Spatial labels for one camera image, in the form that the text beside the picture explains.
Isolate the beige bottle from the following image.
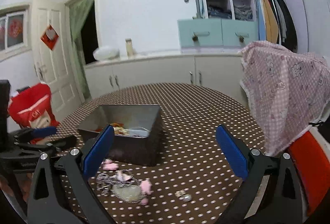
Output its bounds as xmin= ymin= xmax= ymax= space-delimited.
xmin=125 ymin=38 xmax=133 ymax=57

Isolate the folded grey clothes stack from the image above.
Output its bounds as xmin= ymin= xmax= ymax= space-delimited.
xmin=233 ymin=6 xmax=253 ymax=20

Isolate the pink checked cartoon cloth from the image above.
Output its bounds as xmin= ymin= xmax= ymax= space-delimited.
xmin=238 ymin=41 xmax=330 ymax=156

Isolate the pink flower bracelet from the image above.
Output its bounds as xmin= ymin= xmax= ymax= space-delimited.
xmin=140 ymin=179 xmax=153 ymax=194
xmin=102 ymin=159 xmax=119 ymax=171

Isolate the white bag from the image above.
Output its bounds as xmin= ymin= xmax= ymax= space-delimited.
xmin=93 ymin=45 xmax=120 ymax=60

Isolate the grey metal tin box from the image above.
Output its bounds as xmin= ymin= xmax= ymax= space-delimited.
xmin=77 ymin=104 xmax=163 ymax=167

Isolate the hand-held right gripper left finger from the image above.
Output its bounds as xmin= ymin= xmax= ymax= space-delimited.
xmin=27 ymin=124 xmax=115 ymax=224

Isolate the metal door handle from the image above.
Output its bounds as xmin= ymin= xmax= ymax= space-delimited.
xmin=33 ymin=61 xmax=47 ymax=78

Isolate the red diamond door decoration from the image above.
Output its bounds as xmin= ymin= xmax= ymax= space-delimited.
xmin=40 ymin=24 xmax=60 ymax=51

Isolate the brown polka dot tablecloth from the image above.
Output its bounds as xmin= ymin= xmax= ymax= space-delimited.
xmin=48 ymin=83 xmax=266 ymax=224

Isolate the wide teal drawer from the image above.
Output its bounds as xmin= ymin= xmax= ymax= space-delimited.
xmin=177 ymin=19 xmax=223 ymax=50

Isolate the folded blue jeans stack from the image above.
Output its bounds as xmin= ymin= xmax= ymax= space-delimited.
xmin=207 ymin=6 xmax=232 ymax=19

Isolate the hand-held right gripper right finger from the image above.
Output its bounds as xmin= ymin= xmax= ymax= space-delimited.
xmin=216 ymin=124 xmax=302 ymax=224

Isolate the white sideboard cabinet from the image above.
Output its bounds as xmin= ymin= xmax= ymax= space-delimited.
xmin=84 ymin=52 xmax=248 ymax=108

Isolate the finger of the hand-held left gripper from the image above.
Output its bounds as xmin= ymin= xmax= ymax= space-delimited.
xmin=16 ymin=135 xmax=77 ymax=154
xmin=14 ymin=126 xmax=58 ymax=144

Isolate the narrow teal drawer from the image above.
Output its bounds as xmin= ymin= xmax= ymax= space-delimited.
xmin=221 ymin=19 xmax=259 ymax=47

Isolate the red paper window decoration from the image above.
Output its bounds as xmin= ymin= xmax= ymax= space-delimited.
xmin=9 ymin=20 xmax=25 ymax=39

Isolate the pale green jade pendant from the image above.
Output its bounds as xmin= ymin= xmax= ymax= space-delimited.
xmin=112 ymin=184 xmax=145 ymax=203

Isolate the white framed window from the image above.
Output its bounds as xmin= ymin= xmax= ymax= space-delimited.
xmin=0 ymin=6 xmax=30 ymax=55

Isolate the green door curtain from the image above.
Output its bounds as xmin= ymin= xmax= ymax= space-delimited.
xmin=69 ymin=0 xmax=94 ymax=101

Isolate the row of hanging clothes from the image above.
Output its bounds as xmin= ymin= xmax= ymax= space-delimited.
xmin=254 ymin=0 xmax=298 ymax=50

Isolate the white panel door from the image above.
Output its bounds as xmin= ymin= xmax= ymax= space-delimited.
xmin=32 ymin=0 xmax=85 ymax=116

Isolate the red chair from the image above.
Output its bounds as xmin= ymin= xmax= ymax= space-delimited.
xmin=287 ymin=131 xmax=326 ymax=217

